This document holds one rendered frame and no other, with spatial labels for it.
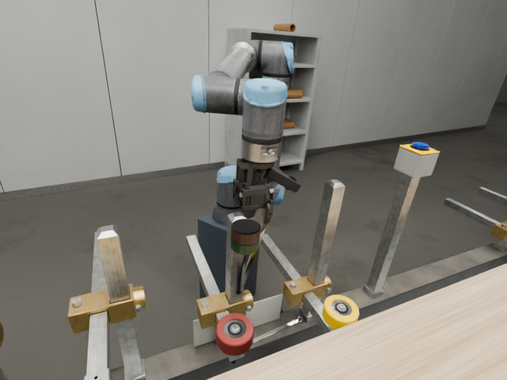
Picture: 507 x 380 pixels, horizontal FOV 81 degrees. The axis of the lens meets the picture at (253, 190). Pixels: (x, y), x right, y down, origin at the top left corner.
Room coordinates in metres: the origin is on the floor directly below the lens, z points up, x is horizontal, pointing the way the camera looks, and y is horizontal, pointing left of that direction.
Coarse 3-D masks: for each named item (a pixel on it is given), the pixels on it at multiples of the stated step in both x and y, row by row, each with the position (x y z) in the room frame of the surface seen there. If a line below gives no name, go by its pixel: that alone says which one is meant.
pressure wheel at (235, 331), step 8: (224, 320) 0.44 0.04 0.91; (232, 320) 0.44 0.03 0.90; (240, 320) 0.44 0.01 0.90; (248, 320) 0.44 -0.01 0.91; (216, 328) 0.42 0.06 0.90; (224, 328) 0.42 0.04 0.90; (232, 328) 0.42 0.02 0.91; (240, 328) 0.43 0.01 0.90; (248, 328) 0.42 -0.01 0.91; (216, 336) 0.41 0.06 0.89; (224, 336) 0.40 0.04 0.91; (232, 336) 0.40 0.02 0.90; (240, 336) 0.41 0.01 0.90; (248, 336) 0.40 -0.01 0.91; (224, 344) 0.39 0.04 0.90; (232, 344) 0.39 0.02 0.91; (240, 344) 0.39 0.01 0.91; (248, 344) 0.40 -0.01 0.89; (224, 352) 0.39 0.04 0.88; (232, 352) 0.38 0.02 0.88; (240, 352) 0.39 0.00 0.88
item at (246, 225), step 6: (234, 222) 0.51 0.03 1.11; (240, 222) 0.51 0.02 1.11; (246, 222) 0.51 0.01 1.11; (252, 222) 0.51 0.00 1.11; (234, 228) 0.49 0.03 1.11; (240, 228) 0.49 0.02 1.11; (246, 228) 0.49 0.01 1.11; (252, 228) 0.49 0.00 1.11; (258, 228) 0.49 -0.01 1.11; (240, 270) 0.52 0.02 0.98; (240, 276) 0.52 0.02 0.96; (240, 282) 0.52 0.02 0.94; (240, 288) 0.52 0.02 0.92
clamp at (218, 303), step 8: (208, 296) 0.54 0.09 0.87; (216, 296) 0.54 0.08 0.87; (224, 296) 0.54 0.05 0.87; (248, 296) 0.55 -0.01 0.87; (200, 304) 0.51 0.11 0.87; (216, 304) 0.51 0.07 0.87; (224, 304) 0.52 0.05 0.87; (232, 304) 0.52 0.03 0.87; (240, 304) 0.52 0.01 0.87; (248, 304) 0.53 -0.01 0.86; (200, 312) 0.49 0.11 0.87; (208, 312) 0.49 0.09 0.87; (216, 312) 0.49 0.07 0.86; (232, 312) 0.51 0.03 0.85; (240, 312) 0.52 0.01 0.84; (200, 320) 0.49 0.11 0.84; (208, 320) 0.49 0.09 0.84
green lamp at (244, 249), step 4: (232, 240) 0.48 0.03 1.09; (232, 244) 0.48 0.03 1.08; (236, 244) 0.47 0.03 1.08; (240, 244) 0.47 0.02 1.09; (252, 244) 0.47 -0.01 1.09; (256, 244) 0.48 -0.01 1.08; (232, 248) 0.48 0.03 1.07; (236, 248) 0.47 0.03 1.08; (240, 248) 0.47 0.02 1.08; (244, 248) 0.47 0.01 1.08; (248, 248) 0.47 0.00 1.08; (252, 248) 0.47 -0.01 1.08; (256, 248) 0.48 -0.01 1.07; (236, 252) 0.47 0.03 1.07; (240, 252) 0.47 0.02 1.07; (244, 252) 0.47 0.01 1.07; (248, 252) 0.47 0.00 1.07; (252, 252) 0.47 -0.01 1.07
